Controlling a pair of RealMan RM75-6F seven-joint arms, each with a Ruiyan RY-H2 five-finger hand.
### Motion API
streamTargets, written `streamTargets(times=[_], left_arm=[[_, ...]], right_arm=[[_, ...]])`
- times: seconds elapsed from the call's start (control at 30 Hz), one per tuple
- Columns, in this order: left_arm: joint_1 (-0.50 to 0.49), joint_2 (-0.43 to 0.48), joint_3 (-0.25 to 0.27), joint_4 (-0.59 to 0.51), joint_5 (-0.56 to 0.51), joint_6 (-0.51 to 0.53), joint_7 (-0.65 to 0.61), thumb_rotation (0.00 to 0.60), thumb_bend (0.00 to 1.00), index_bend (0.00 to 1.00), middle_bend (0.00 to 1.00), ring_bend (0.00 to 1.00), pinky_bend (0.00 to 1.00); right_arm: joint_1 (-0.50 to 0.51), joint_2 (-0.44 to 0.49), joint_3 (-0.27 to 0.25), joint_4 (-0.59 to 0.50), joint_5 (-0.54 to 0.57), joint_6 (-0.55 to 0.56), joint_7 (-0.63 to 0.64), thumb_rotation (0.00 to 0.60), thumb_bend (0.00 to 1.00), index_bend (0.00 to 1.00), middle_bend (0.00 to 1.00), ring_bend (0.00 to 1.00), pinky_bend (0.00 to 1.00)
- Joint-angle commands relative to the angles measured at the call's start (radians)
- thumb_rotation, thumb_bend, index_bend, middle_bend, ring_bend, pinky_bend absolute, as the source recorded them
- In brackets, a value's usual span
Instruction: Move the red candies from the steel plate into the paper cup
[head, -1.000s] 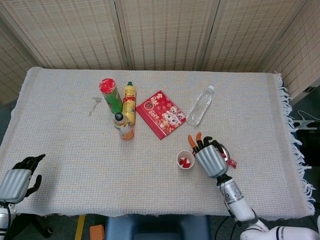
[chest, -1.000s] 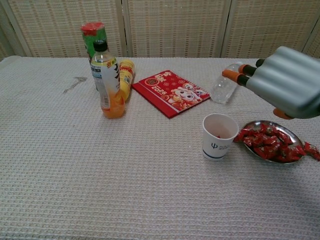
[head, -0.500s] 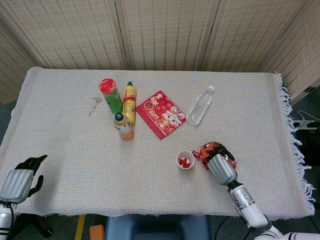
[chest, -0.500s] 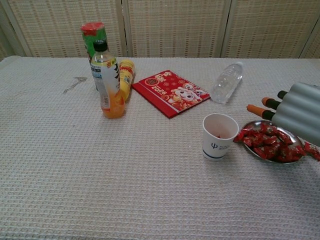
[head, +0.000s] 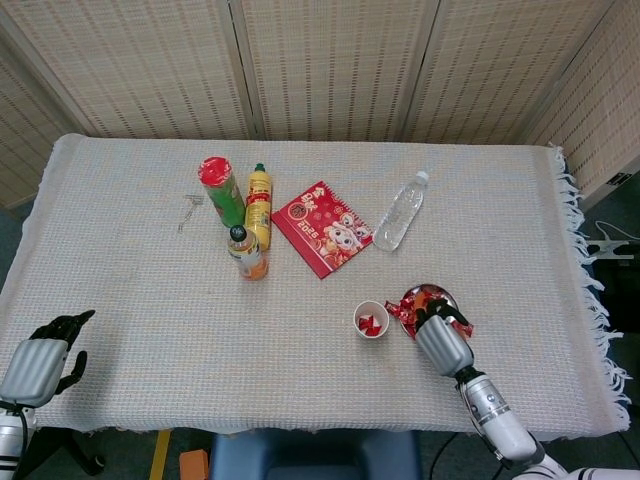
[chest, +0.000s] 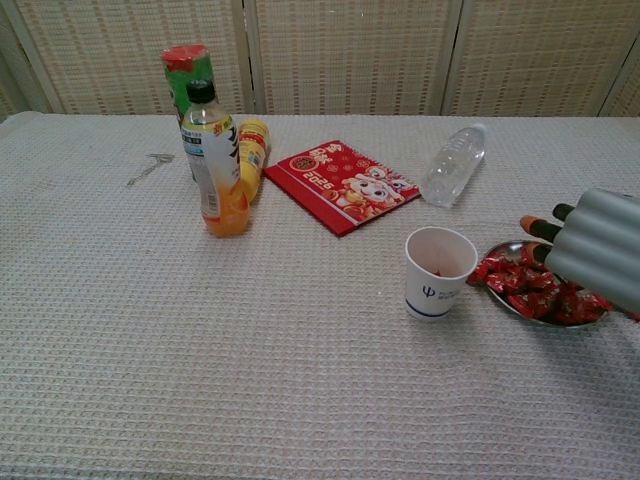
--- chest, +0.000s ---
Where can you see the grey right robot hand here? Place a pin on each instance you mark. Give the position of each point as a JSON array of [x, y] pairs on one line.
[[600, 245]]

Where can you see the white paper cup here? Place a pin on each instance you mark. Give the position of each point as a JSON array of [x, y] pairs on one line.
[[435, 300]]

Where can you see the round steel plate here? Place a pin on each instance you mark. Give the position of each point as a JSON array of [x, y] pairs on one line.
[[510, 247]]

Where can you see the woven bamboo screen panel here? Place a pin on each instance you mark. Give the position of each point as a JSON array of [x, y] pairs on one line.
[[631, 95], [350, 50], [540, 50], [125, 50], [15, 75]]

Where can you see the clear plastic water bottle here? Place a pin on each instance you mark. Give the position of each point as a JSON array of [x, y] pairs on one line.
[[450, 170]]

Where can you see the red 2026 spiral calendar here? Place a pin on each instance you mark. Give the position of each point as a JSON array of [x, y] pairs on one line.
[[345, 190]]

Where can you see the white woven tablecloth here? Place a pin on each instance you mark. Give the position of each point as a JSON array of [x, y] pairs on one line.
[[300, 350]]

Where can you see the yellow bottle green cap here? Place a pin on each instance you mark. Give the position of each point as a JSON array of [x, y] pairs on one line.
[[252, 150]]

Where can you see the orange juice bottle black cap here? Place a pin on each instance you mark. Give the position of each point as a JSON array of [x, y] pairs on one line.
[[220, 165]]

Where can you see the green chip can red lid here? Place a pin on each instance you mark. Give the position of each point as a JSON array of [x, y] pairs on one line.
[[187, 62]]

